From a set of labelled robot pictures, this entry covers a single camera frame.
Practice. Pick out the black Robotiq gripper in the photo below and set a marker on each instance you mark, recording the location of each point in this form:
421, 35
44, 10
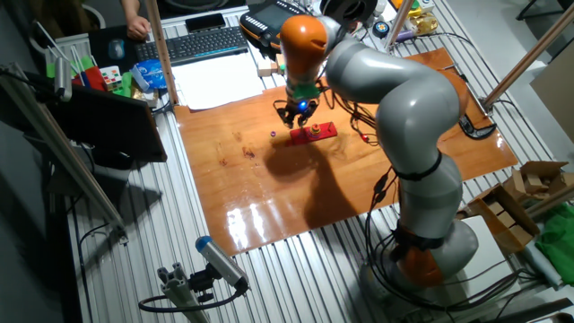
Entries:
300, 107

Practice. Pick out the person right hand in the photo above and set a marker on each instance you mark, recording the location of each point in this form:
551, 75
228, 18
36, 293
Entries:
138, 28

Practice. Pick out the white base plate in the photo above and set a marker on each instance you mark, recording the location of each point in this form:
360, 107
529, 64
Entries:
498, 251

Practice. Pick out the small wooden block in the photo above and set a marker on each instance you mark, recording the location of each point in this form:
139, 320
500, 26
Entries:
273, 67

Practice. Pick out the green flange adapter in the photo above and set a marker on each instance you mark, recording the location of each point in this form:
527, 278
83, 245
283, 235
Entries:
307, 92

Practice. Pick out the frame pole by clamp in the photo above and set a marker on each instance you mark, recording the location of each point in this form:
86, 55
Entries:
529, 54

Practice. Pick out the pile of cardboard pieces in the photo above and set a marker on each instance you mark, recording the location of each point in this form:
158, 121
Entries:
538, 177

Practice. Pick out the gold wrapped item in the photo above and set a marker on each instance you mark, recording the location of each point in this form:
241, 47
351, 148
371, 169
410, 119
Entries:
426, 23

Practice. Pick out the aluminium frame bar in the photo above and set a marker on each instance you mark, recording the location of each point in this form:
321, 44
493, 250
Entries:
103, 204

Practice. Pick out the black orange teach pendant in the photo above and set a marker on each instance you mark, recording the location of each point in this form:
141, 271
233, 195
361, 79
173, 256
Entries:
260, 27

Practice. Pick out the black computer keyboard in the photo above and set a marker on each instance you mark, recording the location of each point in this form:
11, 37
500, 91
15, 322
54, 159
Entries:
193, 45

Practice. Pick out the green box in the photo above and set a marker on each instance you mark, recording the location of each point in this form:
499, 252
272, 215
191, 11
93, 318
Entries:
56, 69

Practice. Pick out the aluminium profile bracket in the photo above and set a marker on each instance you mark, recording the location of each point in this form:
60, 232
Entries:
179, 291

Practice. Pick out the metal frame post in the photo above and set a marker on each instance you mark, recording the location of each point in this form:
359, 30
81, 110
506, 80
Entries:
399, 22

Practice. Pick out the grey computer mouse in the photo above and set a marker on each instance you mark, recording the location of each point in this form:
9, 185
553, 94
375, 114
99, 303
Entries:
116, 48

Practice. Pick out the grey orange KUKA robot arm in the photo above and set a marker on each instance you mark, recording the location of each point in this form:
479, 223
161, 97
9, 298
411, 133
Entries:
403, 103

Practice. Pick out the red pouch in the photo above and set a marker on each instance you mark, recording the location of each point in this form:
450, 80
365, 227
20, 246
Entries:
92, 78

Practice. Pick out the blue plastic packet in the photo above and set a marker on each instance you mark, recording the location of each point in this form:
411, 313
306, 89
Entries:
150, 74

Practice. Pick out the black C-clamp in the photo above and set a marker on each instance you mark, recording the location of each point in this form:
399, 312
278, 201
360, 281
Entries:
475, 128

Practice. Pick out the open cardboard box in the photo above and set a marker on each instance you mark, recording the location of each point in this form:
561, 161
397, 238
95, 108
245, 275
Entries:
511, 224

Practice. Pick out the silver camera with blue end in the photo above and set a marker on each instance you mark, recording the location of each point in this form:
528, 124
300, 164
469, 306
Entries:
220, 260

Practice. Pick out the Rubik's cube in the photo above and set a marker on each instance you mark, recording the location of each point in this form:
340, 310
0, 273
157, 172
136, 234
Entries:
110, 77

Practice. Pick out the black filament spool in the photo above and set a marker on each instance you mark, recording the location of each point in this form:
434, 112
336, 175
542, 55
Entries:
347, 9

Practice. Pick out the person right forearm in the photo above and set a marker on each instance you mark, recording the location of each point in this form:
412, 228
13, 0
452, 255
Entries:
130, 9

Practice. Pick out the grey rolled tube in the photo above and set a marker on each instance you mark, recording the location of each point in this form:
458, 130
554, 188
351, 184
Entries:
540, 264

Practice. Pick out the green cloth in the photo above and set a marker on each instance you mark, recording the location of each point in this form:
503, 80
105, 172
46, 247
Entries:
558, 242

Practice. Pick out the black mouse pad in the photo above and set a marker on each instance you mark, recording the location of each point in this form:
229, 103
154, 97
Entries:
101, 49

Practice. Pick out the purple cylinder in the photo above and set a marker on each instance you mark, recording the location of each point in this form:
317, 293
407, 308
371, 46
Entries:
405, 36

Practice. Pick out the medium wooden cube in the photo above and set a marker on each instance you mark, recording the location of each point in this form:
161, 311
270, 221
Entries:
264, 68

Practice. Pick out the wooden frame post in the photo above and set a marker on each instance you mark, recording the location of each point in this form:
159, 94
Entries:
161, 54

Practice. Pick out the black monitor panel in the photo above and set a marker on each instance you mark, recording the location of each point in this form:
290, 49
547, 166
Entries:
112, 125

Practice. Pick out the silver depth camera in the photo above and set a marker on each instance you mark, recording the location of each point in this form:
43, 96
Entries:
63, 81

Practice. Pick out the round black tape measure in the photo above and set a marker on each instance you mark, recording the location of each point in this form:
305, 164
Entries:
381, 29

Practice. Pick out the white paper sheets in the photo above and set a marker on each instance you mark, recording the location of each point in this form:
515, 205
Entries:
215, 81

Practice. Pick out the red Hanoi base with pegs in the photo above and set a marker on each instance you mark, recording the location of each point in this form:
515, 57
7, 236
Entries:
326, 132

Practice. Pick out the black smartphone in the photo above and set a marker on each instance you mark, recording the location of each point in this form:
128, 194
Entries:
205, 22

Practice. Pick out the varnished wooden board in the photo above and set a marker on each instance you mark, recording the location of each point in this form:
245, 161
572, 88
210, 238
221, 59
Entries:
269, 188

